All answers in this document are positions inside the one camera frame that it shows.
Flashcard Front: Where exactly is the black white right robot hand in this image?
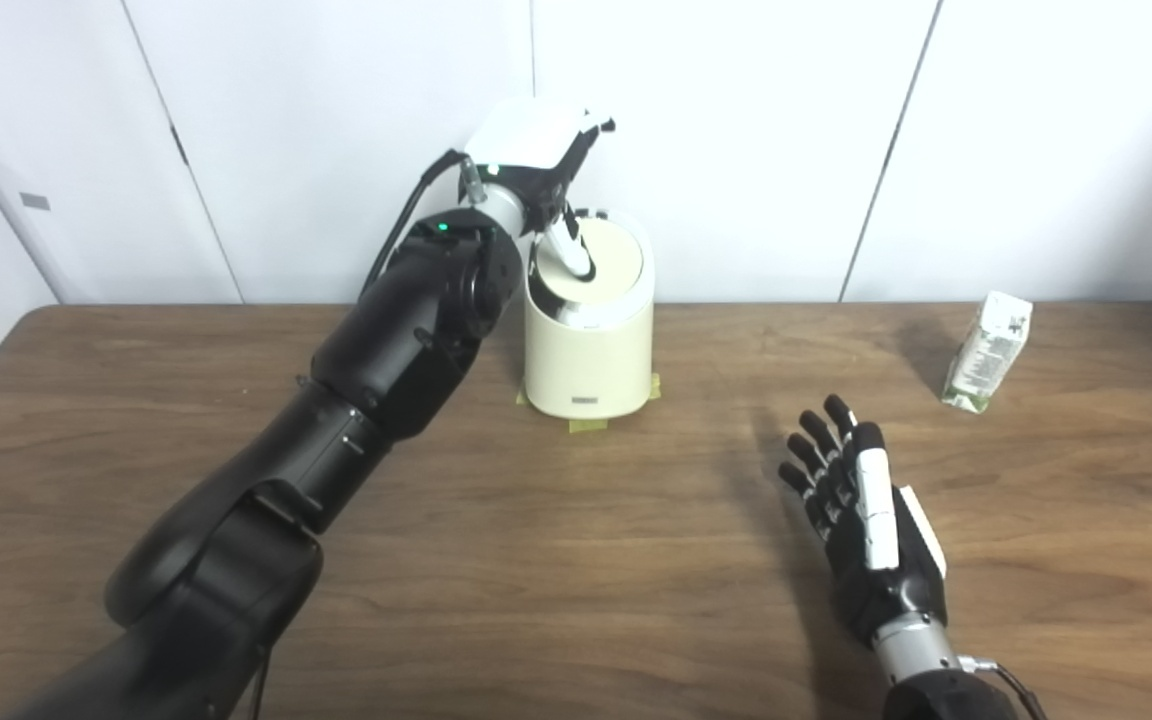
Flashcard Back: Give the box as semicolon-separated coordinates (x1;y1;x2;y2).
778;394;948;649

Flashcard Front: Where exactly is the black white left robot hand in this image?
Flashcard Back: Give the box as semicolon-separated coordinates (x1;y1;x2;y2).
460;98;617;283

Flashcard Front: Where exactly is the round cream bin lid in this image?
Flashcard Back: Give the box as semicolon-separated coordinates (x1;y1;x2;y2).
532;222;645;309

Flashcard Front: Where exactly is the cream-colored cylindrical bin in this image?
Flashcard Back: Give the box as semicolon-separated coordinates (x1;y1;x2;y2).
521;207;657;421

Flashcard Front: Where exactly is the white green milk carton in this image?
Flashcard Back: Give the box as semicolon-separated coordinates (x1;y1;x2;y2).
941;291;1034;413

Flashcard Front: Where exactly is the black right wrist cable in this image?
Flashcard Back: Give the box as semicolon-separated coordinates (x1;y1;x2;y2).
956;655;1049;720

